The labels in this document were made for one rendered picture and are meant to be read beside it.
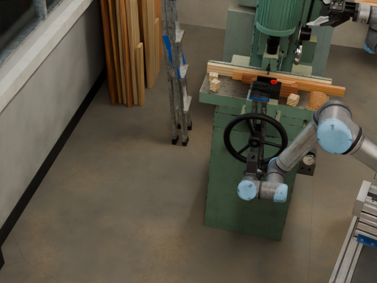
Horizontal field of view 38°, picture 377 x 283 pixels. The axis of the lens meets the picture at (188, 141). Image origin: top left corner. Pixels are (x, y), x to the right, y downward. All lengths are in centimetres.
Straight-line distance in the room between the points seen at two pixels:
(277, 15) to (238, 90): 42
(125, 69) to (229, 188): 133
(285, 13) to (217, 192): 105
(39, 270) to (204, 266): 86
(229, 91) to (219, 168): 45
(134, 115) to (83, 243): 121
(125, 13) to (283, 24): 151
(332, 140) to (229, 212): 124
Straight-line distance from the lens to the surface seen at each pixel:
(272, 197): 220
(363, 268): 290
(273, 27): 248
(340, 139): 195
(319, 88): 271
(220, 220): 313
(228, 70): 273
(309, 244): 320
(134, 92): 402
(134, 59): 389
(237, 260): 305
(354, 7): 240
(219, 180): 292
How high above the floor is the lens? 234
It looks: 39 degrees down
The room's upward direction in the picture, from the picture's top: 3 degrees clockwise
